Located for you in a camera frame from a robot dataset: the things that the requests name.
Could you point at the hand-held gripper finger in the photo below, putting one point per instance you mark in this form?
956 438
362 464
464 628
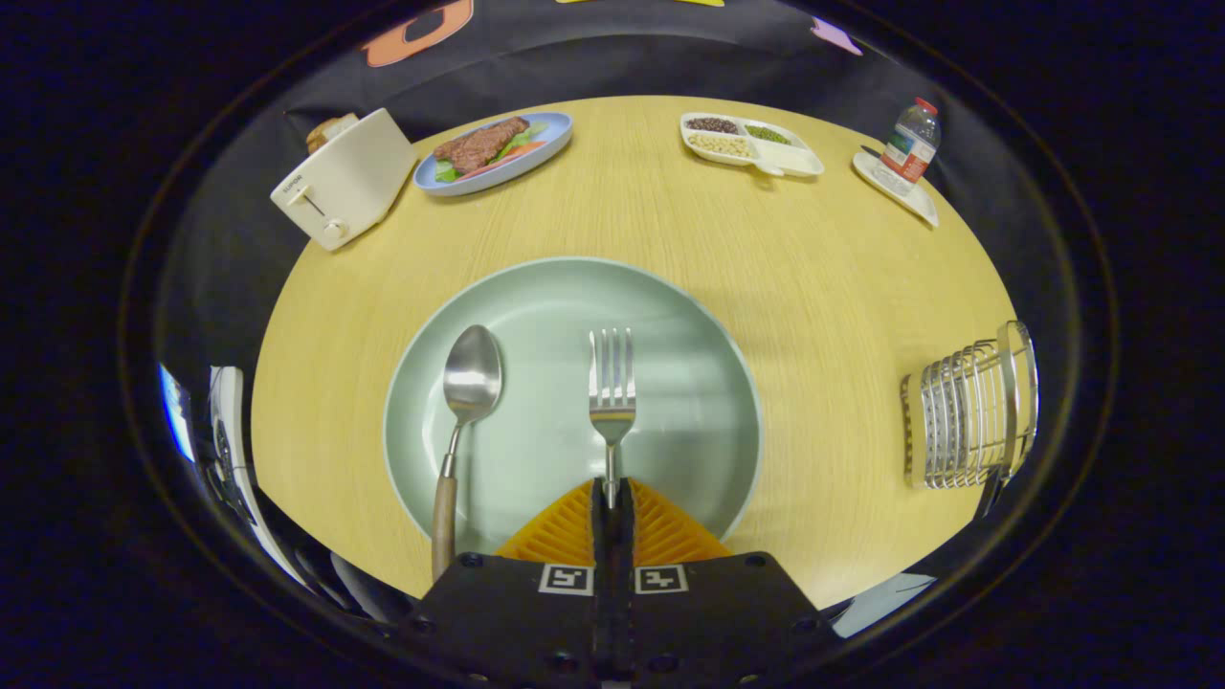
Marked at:
622 536
603 536

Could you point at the pale green plate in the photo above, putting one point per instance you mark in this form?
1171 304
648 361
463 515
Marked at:
689 383

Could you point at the black keyboard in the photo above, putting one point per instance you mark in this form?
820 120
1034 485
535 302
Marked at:
230 469

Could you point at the orange carrot slice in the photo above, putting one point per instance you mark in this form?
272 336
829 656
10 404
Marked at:
524 149

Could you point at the white side table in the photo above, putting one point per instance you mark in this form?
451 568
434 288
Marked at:
230 392

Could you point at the blue plate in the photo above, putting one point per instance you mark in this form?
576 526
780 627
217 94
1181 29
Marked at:
560 137

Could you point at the pile of yellow soybeans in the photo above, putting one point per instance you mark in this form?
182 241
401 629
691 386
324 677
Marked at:
720 145

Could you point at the brown steak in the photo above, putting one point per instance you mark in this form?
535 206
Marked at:
478 145

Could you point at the white divided dish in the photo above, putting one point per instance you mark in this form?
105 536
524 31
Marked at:
794 161

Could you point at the pile of dark red beans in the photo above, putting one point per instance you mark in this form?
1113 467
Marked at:
712 125

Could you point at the pile of green beans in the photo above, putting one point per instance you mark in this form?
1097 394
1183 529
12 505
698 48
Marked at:
768 135

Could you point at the white toaster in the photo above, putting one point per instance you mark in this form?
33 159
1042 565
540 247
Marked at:
345 187

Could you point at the white square coaster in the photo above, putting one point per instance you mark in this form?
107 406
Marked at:
909 201

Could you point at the computer monitor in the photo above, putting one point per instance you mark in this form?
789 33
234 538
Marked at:
177 411

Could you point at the black backdrop cloth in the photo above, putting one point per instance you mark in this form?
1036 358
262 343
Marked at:
612 57

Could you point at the clear red-capped water bottle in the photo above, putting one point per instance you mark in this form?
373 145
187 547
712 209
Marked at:
909 148

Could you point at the toasted bread slice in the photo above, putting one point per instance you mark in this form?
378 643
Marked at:
330 131

